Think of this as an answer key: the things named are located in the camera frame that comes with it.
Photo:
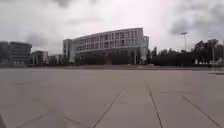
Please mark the large white multi-storey building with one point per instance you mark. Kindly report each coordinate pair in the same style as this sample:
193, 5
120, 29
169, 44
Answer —
110, 40

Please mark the tall floodlight pole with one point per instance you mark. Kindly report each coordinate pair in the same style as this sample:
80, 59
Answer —
185, 43

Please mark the dark wide building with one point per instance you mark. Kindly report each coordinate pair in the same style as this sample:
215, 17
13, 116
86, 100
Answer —
19, 51

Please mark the grey stone slab plaza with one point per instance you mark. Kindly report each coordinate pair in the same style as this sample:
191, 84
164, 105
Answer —
110, 96

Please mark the low grey building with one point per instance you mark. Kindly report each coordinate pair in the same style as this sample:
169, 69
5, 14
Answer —
56, 60

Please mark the row of dark trees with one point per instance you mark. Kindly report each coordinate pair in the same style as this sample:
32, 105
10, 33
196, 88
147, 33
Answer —
173, 58

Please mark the small grey building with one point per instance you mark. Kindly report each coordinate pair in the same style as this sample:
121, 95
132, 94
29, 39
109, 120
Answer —
39, 57

